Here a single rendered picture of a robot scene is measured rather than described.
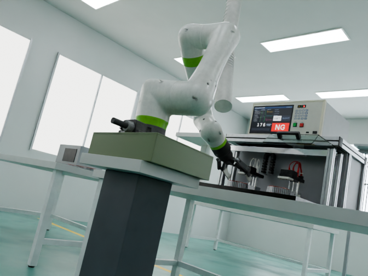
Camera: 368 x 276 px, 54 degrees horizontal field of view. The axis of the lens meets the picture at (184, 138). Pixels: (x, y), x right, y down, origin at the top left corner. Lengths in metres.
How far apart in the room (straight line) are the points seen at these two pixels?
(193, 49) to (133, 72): 5.58
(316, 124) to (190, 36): 0.81
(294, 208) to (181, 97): 0.62
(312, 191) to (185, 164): 0.95
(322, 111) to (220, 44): 0.73
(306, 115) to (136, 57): 5.59
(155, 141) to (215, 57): 0.48
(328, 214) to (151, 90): 0.80
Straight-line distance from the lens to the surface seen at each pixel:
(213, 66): 1.40
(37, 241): 2.83
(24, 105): 6.05
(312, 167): 2.06
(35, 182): 6.17
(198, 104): 1.27
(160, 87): 1.34
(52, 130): 6.23
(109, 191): 1.32
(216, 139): 1.72
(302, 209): 1.48
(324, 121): 2.00
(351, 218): 1.41
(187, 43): 1.65
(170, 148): 1.18
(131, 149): 1.19
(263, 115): 2.14
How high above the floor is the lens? 0.64
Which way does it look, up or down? 10 degrees up
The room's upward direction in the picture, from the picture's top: 12 degrees clockwise
